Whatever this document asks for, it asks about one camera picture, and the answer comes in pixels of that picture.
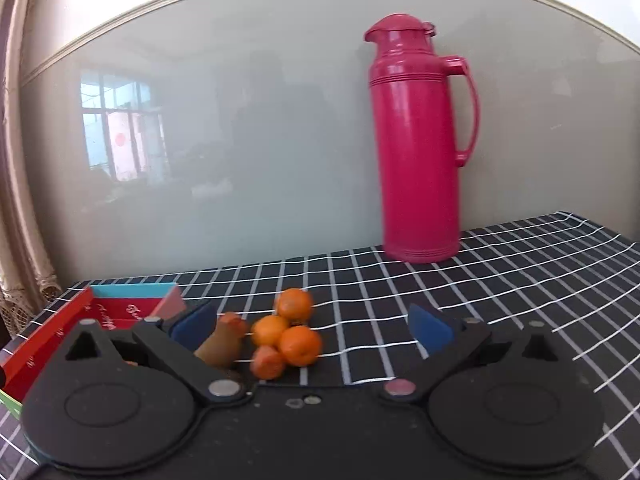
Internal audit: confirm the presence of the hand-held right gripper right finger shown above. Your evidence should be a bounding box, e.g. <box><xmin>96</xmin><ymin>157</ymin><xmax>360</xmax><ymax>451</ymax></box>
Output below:
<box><xmin>380</xmin><ymin>302</ymin><xmax>577</xmax><ymax>405</ymax></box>

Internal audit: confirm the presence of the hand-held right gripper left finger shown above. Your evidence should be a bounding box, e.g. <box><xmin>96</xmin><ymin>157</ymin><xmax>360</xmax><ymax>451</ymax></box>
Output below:
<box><xmin>63</xmin><ymin>302</ymin><xmax>251</xmax><ymax>406</ymax></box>

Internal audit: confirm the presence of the brown pear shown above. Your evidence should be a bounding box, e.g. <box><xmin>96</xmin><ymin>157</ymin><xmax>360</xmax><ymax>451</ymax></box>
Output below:
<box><xmin>194</xmin><ymin>311</ymin><xmax>249</xmax><ymax>368</ymax></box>

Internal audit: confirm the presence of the reddish orange tangerine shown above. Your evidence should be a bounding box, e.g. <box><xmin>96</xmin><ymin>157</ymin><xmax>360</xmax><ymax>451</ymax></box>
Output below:
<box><xmin>250</xmin><ymin>345</ymin><xmax>287</xmax><ymax>381</ymax></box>

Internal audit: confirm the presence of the red cardboard box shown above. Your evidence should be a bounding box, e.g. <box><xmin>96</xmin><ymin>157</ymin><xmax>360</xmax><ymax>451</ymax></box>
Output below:
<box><xmin>0</xmin><ymin>282</ymin><xmax>187</xmax><ymax>423</ymax></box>

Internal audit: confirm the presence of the black white checkered tablecloth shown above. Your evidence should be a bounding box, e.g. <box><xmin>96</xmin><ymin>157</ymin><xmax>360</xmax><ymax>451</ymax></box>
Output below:
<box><xmin>0</xmin><ymin>211</ymin><xmax>640</xmax><ymax>480</ymax></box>

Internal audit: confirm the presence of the red thermos jug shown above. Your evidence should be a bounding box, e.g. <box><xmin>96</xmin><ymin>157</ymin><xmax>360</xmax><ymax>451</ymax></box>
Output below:
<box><xmin>363</xmin><ymin>14</ymin><xmax>480</xmax><ymax>264</ymax></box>

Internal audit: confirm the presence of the beige lace curtain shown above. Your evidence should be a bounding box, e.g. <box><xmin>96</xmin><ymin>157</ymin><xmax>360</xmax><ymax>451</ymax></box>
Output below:
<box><xmin>0</xmin><ymin>0</ymin><xmax>63</xmax><ymax>333</ymax></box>

